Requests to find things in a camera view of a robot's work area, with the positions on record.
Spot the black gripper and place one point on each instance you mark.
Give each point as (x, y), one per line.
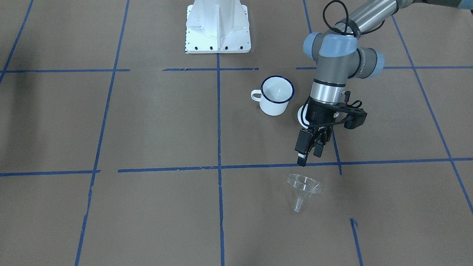
(320, 115)

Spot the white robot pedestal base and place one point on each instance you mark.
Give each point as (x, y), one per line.
(217, 26)

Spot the clear glass funnel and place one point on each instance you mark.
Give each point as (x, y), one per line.
(304, 188)

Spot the white enamel mug blue rim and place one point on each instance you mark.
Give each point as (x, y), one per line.
(274, 95)

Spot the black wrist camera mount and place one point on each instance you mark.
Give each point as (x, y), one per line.
(355, 115)

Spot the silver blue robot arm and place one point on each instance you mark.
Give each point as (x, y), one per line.
(339, 58)

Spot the white mug lid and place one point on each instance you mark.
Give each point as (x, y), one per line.
(301, 116)

